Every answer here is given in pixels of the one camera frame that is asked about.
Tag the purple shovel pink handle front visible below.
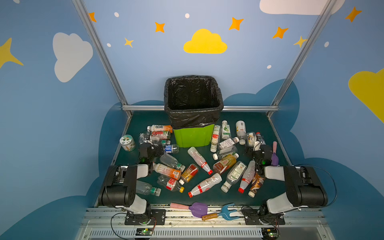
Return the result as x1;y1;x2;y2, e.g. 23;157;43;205
170;202;208;218

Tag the left circuit board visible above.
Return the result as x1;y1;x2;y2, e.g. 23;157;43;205
136;229;154;236

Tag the clear bottle green white cap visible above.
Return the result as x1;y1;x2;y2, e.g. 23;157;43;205
136;180;161;197

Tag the tall red white label bottle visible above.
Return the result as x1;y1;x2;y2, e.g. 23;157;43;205
210;125;221;153

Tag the round tin with printed lid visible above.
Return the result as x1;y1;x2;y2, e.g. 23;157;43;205
119;135;136;152

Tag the yellow cap red label bottle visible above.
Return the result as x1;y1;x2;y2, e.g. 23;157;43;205
157;175;185;193

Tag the gold red label tea bottle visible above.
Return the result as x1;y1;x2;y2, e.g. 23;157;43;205
213;153;239;175

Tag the aluminium frame post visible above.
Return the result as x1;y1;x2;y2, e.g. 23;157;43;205
267;1;345;119
72;0;128;107

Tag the rear aluminium crossbar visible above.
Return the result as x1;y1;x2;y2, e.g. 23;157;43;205
121;104;280;113

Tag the green bin with black liner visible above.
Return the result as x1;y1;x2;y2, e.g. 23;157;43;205
164;75;224;148

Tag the slim red cap bottle right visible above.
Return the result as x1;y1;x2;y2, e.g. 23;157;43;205
256;132;266;145

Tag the blue fork rake wooden handle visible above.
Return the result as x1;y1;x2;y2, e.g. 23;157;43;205
202;203;240;221

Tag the white bottle red cap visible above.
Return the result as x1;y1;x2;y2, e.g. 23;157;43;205
238;160;256;194
188;147;213;175
188;173;223;198

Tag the circuit board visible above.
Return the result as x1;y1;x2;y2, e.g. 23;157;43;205
262;228;280;240
136;229;154;236

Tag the white orange milk tea bottle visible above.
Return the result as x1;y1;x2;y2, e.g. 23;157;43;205
147;125;174;133

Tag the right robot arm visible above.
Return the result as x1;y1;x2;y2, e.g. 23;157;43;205
248;145;328;225

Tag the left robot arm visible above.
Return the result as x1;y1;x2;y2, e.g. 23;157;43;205
98;142;164;225

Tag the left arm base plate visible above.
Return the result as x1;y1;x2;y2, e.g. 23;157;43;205
124;209;166;226

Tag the right circuit board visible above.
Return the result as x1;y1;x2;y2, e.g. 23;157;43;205
262;228;280;240

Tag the clear bottle green white label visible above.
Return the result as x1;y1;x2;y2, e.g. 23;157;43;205
221;161;247;193

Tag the orange label white cap bottle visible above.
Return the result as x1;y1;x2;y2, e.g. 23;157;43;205
154;164;182;181

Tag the left aluminium frame post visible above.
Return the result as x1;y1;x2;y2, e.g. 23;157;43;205
72;0;128;107

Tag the blue cap clear water bottle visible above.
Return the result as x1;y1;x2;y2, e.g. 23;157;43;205
164;144;180;154

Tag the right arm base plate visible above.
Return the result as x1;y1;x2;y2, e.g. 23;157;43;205
241;207;286;226

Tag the purple spatula pink handle right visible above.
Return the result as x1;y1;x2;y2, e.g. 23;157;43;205
271;141;279;166

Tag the purple text label bottle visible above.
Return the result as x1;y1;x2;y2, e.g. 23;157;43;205
218;137;239;150

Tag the clear square bottle white cap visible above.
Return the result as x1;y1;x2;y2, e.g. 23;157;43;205
213;146;238;161

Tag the red green label bottle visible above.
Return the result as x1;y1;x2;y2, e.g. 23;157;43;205
151;131;171;140

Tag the clear flat white label bottle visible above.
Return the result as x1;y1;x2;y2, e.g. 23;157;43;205
139;132;171;146

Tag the right aluminium frame post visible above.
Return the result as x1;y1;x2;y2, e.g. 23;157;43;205
267;1;345;119

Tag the brown label coffee bottle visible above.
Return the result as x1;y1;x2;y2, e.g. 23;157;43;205
248;173;265;198

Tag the crumpled clear bottle right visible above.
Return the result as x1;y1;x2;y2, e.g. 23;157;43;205
246;132;256;148

